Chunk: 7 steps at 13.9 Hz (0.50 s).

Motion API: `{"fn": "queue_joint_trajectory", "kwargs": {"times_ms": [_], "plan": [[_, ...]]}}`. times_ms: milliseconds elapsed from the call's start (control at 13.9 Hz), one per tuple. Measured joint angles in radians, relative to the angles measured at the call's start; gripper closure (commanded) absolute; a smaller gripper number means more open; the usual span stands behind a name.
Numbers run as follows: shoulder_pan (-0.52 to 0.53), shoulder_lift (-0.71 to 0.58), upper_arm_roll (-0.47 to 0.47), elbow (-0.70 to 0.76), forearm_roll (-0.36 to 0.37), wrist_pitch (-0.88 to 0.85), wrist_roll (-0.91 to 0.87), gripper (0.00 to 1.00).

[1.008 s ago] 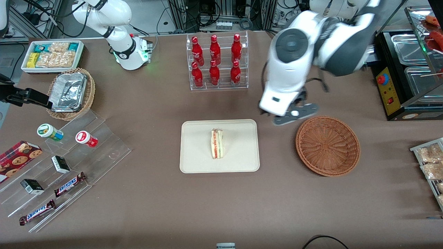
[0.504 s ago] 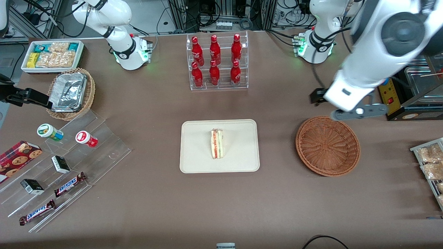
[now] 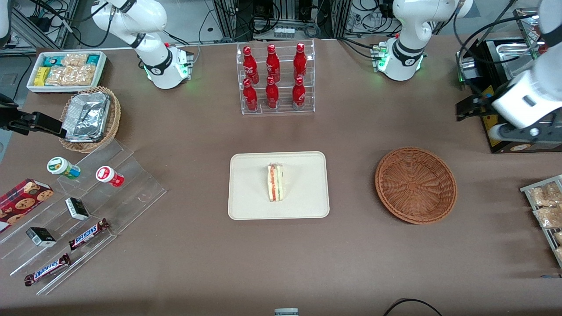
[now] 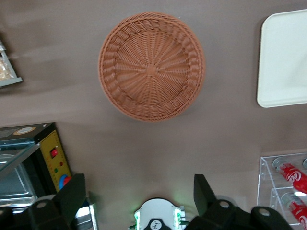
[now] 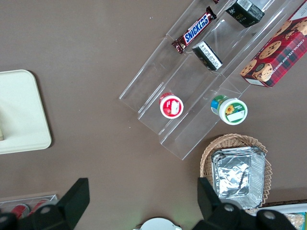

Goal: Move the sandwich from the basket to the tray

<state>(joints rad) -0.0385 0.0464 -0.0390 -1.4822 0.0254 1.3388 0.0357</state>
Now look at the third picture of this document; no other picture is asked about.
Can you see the stack of foil trays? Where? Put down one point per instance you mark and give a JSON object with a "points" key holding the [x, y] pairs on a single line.
{"points": [[88, 117]]}

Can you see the snickers bar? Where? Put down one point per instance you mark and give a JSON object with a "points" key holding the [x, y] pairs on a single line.
{"points": [[89, 234], [47, 269]]}

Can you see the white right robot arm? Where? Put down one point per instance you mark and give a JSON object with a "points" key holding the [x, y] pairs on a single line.
{"points": [[160, 66]]}

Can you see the green lidded snack cup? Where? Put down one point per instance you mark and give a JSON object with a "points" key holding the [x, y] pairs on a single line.
{"points": [[61, 167]]}

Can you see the white snack bin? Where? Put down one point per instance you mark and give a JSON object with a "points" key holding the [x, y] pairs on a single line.
{"points": [[66, 89]]}

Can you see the teal snack pack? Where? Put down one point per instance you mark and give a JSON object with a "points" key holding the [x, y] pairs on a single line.
{"points": [[52, 60], [93, 59]]}

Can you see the cream rectangular tray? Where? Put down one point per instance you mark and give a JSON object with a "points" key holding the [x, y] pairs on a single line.
{"points": [[250, 185]]}

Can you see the red lidded snack cup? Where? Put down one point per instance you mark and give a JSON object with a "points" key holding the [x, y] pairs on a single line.
{"points": [[109, 176]]}

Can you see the clear bag of snacks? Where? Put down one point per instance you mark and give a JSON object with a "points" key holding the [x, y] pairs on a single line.
{"points": [[546, 194], [549, 216]]}

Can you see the small rice cracker bag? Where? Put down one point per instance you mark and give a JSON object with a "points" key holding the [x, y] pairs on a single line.
{"points": [[74, 59]]}

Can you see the steel warmer pan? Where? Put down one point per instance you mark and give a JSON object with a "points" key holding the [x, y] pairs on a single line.
{"points": [[516, 59]]}

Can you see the large round wicker basket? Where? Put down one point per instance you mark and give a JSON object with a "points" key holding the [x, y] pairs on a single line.
{"points": [[415, 186]]}

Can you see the small wicker basket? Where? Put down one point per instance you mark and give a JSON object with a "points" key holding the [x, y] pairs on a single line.
{"points": [[115, 118]]}

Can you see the small black box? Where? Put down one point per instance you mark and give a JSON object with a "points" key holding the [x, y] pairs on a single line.
{"points": [[77, 209], [40, 237]]}

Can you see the triangular sandwich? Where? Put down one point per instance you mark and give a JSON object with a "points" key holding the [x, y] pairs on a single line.
{"points": [[275, 182]]}

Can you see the red cola bottle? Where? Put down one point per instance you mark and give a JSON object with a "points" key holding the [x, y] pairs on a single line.
{"points": [[250, 97], [272, 95], [272, 63], [300, 61], [250, 66], [299, 95]]}

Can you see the yellow snack pack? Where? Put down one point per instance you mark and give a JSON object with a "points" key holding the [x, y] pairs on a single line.
{"points": [[42, 76]]}

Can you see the clear acrylic bottle rack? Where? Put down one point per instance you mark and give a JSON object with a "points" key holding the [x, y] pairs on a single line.
{"points": [[283, 112]]}

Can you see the white power strip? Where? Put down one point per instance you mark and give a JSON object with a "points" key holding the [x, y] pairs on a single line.
{"points": [[284, 32]]}

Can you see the red cookie box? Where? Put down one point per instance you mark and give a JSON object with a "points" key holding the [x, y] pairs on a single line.
{"points": [[22, 204]]}

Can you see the clear acrylic stepped shelf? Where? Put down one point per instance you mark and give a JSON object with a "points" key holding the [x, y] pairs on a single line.
{"points": [[131, 193]]}

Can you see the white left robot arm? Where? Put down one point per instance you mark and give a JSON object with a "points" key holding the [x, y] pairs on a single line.
{"points": [[404, 52]]}

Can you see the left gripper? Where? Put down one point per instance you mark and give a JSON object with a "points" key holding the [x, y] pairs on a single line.
{"points": [[481, 103]]}

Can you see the large rice cracker bag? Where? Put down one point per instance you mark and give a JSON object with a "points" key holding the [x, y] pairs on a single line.
{"points": [[72, 75]]}

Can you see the tray of packaged snacks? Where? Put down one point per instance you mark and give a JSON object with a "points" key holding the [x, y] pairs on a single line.
{"points": [[527, 189]]}

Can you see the black food warmer machine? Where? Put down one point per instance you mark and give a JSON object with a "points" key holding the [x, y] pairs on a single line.
{"points": [[487, 131]]}

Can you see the small grey device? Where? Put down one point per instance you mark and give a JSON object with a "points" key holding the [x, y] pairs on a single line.
{"points": [[286, 312]]}

